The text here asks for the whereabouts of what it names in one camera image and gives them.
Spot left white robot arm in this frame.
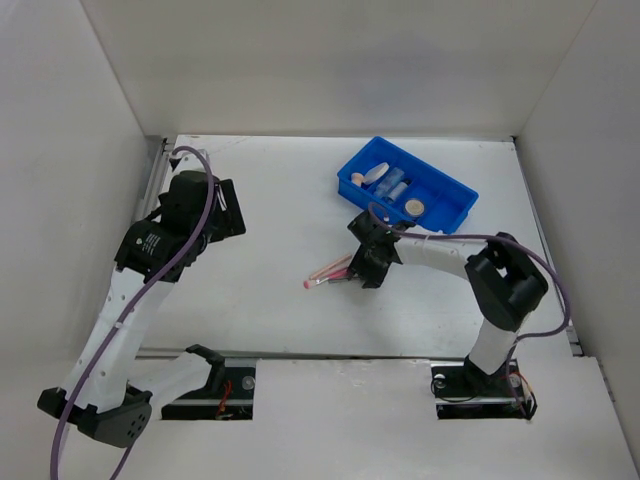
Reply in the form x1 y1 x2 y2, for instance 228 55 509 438
37 170 246 448

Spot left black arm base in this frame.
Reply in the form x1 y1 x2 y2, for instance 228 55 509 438
161 344 257 421

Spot pink brush black bristles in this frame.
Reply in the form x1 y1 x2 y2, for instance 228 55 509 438
316 267 350 283

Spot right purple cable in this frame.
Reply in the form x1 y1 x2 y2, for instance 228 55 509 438
367 201 574 419

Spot pink applicator brush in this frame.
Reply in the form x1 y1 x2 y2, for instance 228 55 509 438
303 268 349 290

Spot blue plastic organizer tray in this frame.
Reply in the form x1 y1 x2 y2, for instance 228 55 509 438
337 137 479 234

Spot round powder compact jar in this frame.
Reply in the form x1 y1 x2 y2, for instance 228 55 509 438
404 198 426 218

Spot round white powder puff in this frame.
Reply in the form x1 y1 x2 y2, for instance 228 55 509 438
362 162 389 185

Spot clear plastic bottle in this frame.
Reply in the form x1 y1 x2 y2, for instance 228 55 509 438
373 167 404 198

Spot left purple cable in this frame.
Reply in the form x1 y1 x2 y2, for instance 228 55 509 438
49 144 221 480

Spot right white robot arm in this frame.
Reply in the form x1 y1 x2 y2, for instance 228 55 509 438
347 212 548 394

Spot clear vial black cap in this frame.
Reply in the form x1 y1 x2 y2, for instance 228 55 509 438
384 179 411 204

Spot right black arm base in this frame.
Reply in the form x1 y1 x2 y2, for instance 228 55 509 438
430 360 538 421

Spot light pink stick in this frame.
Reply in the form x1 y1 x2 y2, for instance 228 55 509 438
308 254 352 280

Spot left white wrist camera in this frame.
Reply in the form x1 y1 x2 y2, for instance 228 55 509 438
169 149 211 175

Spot beige makeup sponge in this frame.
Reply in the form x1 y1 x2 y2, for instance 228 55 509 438
351 172 367 187

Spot purple cable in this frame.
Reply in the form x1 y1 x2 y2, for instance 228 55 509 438
49 144 221 480
367 201 574 419

